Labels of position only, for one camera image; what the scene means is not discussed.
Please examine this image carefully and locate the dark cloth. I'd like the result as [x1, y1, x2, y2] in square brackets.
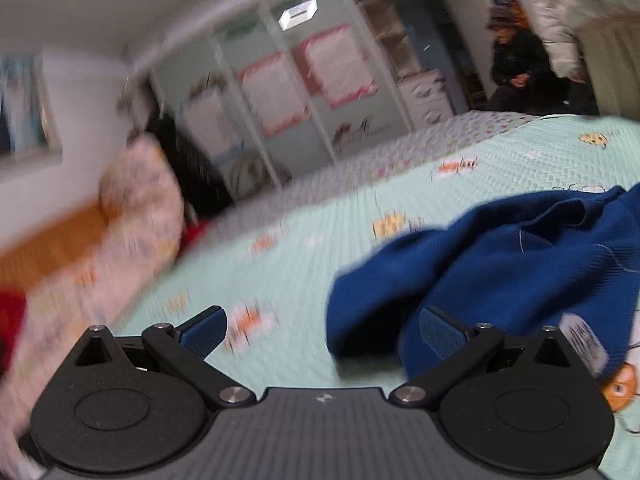
[145, 115, 237, 222]

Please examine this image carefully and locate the floral heart-print bed sheet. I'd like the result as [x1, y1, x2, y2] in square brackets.
[280, 110, 542, 197]

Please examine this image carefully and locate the white drawer cabinet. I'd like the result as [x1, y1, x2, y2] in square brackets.
[397, 70, 457, 129]

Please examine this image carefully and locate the orange wooden headboard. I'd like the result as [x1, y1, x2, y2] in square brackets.
[0, 199, 122, 272]

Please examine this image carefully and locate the red cloth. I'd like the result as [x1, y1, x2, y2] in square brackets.
[0, 290, 28, 376]

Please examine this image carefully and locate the pink floral pillow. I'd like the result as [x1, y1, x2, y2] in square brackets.
[0, 134, 187, 480]

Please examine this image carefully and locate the mint quilted bedspread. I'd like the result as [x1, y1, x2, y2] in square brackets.
[114, 115, 640, 479]

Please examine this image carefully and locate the pale green wardrobe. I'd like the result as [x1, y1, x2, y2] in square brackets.
[129, 0, 451, 202]

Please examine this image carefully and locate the blue knit sweater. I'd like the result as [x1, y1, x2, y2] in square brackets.
[325, 185, 640, 387]

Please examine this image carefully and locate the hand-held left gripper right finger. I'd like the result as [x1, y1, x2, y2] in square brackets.
[390, 306, 572, 408]

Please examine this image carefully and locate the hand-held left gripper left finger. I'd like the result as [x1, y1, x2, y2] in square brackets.
[74, 304, 257, 408]

